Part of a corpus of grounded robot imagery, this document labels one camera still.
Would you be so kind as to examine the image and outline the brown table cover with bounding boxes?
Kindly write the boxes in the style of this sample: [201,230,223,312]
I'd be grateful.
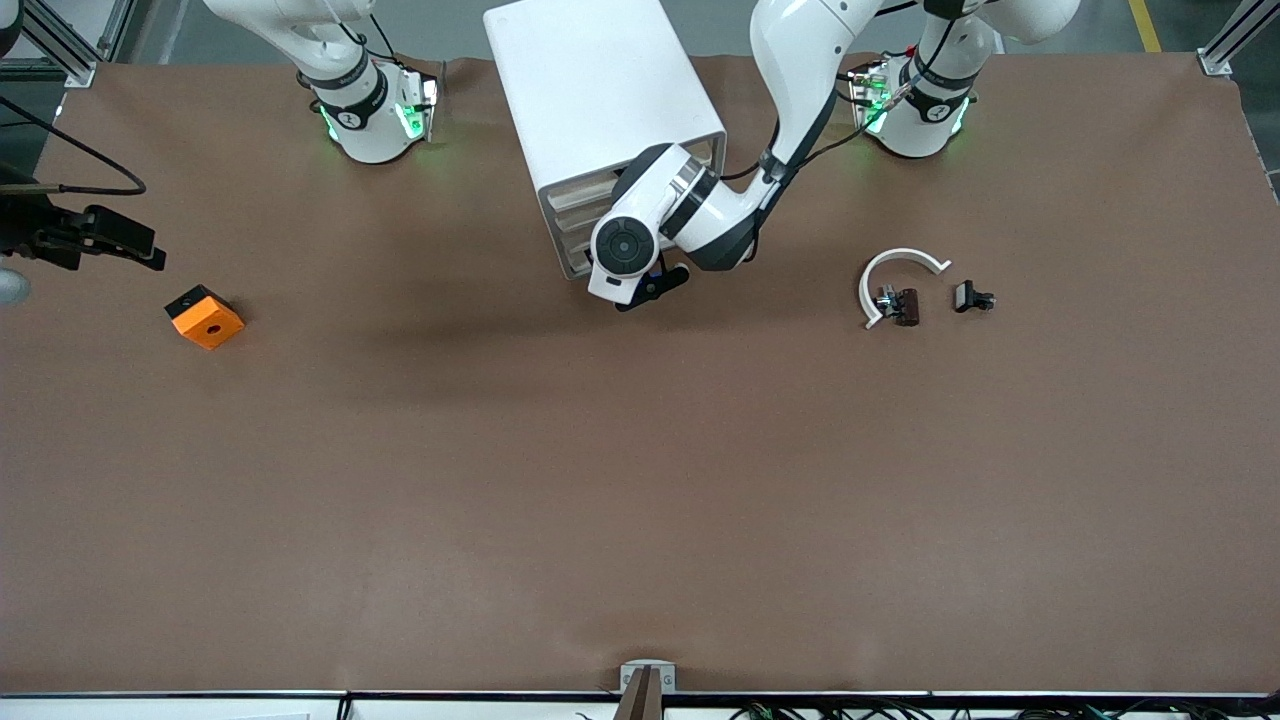
[0,52,1280,696]

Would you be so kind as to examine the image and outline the white half-ring clamp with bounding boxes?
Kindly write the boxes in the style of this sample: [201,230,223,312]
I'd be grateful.
[860,247,952,330]

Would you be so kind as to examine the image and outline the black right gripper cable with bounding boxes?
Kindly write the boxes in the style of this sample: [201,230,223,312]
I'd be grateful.
[0,95,148,197]

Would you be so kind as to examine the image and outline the orange and black block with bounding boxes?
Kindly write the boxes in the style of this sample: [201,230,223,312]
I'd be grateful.
[164,284,246,351]

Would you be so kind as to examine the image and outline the aluminium frame post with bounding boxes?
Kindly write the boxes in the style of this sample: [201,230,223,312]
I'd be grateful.
[0,0,99,88]
[1197,0,1280,78]

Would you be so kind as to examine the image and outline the black cable bundle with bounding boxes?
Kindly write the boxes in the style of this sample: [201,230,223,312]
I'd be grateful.
[730,700,1280,720]

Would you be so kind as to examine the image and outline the metal edge bracket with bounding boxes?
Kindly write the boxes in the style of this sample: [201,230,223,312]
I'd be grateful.
[619,660,677,720]

